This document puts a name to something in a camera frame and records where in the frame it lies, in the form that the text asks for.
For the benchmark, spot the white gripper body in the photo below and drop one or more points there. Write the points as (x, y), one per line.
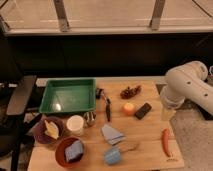
(171, 101)

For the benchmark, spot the orange apple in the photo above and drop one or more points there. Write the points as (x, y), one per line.
(128, 109)

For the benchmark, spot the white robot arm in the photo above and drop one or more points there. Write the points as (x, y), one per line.
(187, 81)

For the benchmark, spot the white paper cup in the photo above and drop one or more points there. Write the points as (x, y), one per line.
(75, 124)

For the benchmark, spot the black rectangular block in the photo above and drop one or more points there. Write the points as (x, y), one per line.
(142, 111)

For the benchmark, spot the orange carrot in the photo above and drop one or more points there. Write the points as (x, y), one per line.
(165, 142)

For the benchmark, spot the dark grape bunch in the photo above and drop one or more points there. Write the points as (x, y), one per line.
(130, 92)

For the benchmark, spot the wooden brush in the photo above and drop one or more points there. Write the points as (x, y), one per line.
(128, 148)

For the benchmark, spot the blue folded cloth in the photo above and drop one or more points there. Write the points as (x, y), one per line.
(112, 135)

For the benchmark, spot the blue mug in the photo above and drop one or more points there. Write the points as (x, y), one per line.
(112, 156)

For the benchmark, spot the green plastic tray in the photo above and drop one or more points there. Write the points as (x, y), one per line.
(68, 96)

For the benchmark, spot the blue sponge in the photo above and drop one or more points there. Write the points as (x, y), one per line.
(74, 151)

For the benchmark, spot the red bowl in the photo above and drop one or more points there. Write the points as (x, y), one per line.
(60, 153)

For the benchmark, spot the yellow banana piece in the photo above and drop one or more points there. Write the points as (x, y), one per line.
(52, 130)

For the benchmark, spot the black chair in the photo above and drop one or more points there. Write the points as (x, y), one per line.
(14, 129)

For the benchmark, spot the black handled peeler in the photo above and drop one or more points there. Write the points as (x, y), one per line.
(108, 102)

